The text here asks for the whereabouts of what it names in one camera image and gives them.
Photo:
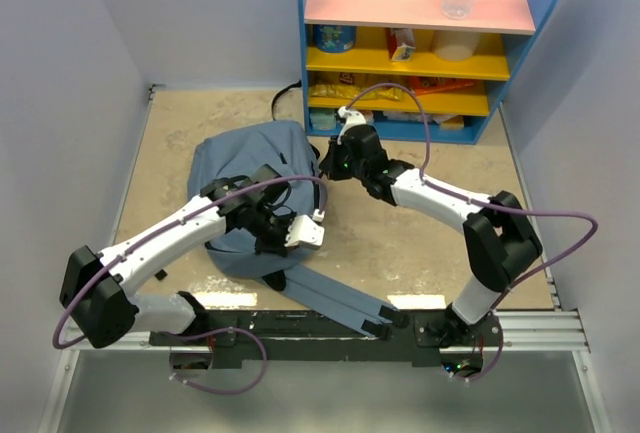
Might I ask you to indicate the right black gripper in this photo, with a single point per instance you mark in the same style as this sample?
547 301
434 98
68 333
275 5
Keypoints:
331 164

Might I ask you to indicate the white round container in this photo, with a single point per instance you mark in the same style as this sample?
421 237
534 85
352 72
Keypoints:
455 46

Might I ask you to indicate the blue student backpack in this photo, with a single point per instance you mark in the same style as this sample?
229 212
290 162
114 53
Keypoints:
283 146

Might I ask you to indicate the blue round tin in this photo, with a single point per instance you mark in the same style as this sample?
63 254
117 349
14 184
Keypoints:
334 38

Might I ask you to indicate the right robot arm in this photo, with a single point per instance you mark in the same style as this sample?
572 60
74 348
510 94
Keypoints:
500 241

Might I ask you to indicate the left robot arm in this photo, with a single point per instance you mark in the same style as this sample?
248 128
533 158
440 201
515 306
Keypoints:
100 291

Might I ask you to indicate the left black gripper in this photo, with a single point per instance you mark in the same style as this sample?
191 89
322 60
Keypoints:
279 248

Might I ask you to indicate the aluminium rail frame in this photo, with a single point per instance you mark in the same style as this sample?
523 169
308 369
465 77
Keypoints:
522 331

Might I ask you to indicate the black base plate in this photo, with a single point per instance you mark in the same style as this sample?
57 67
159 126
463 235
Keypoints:
305 335

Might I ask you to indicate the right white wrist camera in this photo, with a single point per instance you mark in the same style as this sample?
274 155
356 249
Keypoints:
351 118

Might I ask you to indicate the yellow sponge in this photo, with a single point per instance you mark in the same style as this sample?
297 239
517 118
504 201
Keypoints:
454 123

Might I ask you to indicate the yellow snack bag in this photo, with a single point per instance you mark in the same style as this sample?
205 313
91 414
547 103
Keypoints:
347 85

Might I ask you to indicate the teal tissue pack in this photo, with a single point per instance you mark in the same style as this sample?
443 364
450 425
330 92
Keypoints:
322 119

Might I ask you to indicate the red white carton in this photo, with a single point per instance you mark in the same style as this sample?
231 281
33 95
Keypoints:
400 44

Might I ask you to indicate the red snack packet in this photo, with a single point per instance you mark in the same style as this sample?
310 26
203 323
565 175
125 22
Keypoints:
421 85

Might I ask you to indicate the white tissue pack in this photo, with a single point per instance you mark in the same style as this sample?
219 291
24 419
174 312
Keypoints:
395 116

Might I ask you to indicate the blue shelf unit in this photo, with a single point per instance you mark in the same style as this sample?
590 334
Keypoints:
453 73

